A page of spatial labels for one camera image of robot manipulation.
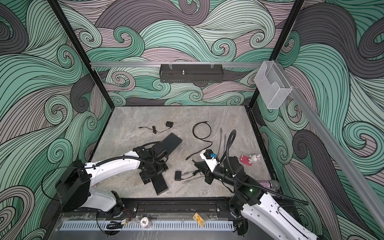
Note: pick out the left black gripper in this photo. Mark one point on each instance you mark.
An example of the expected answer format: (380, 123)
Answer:
(163, 165)

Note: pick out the yellow tag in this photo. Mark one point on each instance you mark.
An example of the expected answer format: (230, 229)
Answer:
(199, 220)

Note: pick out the black corner frame post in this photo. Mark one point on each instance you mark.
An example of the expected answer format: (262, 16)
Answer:
(78, 47)
(287, 27)

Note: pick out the large black switch box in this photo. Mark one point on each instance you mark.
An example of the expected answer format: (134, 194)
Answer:
(168, 145)

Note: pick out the aluminium wall rail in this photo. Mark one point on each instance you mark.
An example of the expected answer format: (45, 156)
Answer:
(134, 64)

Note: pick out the white slotted cable duct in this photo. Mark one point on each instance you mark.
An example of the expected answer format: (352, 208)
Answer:
(154, 226)

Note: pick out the black corner frame post left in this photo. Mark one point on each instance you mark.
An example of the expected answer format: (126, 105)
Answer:
(78, 47)

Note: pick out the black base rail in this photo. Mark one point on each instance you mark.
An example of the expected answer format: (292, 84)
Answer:
(215, 206)

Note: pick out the black perforated wall tray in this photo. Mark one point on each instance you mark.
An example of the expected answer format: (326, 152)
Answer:
(196, 74)

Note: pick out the black corner frame post right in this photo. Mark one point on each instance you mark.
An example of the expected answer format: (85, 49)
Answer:
(287, 27)

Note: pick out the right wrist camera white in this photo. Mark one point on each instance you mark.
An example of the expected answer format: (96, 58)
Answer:
(210, 159)

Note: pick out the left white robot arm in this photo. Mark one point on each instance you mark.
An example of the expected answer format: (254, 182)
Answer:
(76, 190)

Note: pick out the clear plastic wall bin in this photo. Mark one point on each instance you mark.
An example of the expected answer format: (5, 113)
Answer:
(272, 82)

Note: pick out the glittery microphone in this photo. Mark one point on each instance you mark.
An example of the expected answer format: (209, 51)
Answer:
(270, 184)

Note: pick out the pink toy with white bunny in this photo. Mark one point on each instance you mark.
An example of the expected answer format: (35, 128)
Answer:
(249, 160)

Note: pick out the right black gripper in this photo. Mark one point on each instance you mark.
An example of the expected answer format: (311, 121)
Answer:
(207, 172)

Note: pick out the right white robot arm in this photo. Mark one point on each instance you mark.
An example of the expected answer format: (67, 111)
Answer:
(255, 204)

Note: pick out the small black ribbed switch box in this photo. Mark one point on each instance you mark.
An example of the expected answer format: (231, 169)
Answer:
(159, 184)

